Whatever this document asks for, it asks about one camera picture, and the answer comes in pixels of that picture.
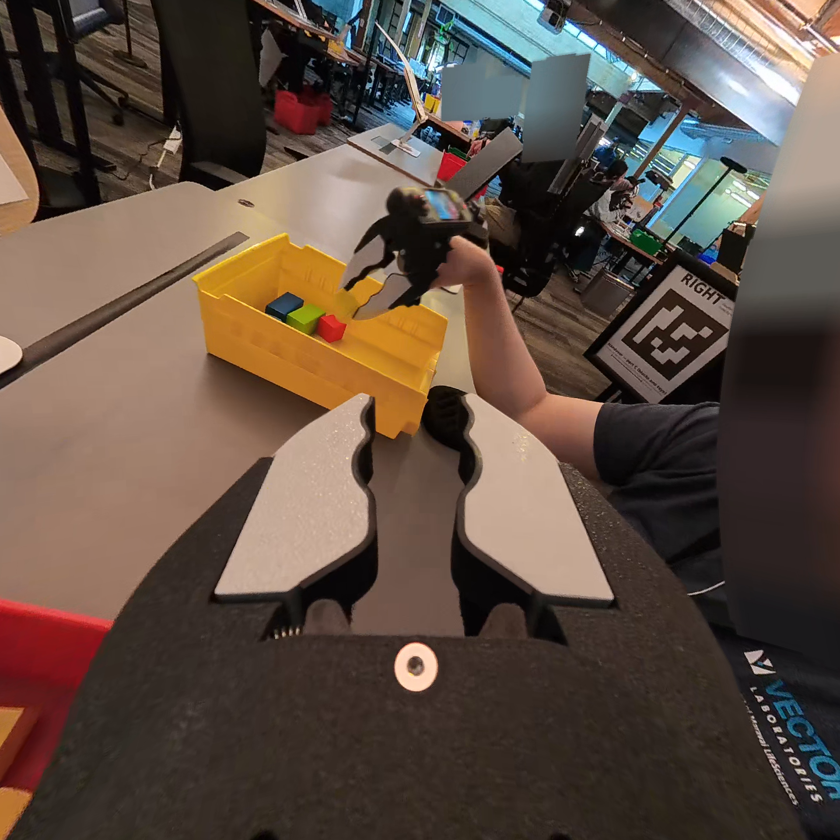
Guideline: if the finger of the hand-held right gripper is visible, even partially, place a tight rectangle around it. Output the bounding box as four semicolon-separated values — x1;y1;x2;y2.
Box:
338;233;398;293
352;272;416;322

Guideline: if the black laptop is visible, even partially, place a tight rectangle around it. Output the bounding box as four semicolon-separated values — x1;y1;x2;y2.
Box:
451;126;524;200

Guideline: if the person's right forearm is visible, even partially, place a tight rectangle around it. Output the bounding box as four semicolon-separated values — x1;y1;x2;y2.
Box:
459;272;605;485

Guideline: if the white power strip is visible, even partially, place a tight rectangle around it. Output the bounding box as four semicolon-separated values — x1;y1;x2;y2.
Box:
147;121;185;191

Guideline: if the person in dark shirt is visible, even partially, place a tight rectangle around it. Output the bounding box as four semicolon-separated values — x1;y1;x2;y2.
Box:
594;400;840;840

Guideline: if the red plastic bin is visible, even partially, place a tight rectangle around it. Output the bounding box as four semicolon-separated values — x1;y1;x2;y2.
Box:
0;597;114;840

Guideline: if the framed instruction board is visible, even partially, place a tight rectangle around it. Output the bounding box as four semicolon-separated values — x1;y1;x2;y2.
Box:
0;105;42;236

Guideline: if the framed black white sign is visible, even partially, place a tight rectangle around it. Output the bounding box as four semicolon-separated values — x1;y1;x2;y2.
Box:
583;252;741;406

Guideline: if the black table cable slot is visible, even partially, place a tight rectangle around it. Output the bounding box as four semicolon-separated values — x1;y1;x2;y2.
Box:
0;231;252;389

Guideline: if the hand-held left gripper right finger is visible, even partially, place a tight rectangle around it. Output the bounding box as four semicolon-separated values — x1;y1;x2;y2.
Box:
451;392;617;626

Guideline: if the grey waste bin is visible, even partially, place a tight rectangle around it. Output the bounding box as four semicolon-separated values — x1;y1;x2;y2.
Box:
581;269;634;319

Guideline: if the yellow plastic bin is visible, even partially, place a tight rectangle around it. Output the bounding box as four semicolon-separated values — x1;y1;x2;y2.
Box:
192;233;449;439

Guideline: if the black metal leg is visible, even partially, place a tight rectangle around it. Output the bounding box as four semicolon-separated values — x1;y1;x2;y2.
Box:
58;0;102;206

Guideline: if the red storage crate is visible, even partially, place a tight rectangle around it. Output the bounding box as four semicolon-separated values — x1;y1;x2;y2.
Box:
273;88;333;136

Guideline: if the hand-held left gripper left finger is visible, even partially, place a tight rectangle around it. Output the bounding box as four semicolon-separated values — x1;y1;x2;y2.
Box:
214;394;380;632

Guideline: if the person's right hand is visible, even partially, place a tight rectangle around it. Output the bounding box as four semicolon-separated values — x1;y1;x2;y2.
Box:
436;235;504;295

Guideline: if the black floor lamp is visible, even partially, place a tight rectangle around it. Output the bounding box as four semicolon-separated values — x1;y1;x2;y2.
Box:
663;156;749;247

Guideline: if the silver desk stand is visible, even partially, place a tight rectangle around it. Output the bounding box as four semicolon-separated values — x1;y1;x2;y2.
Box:
371;23;437;158

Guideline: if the black office chair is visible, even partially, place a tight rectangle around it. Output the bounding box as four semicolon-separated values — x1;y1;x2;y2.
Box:
150;0;266;193

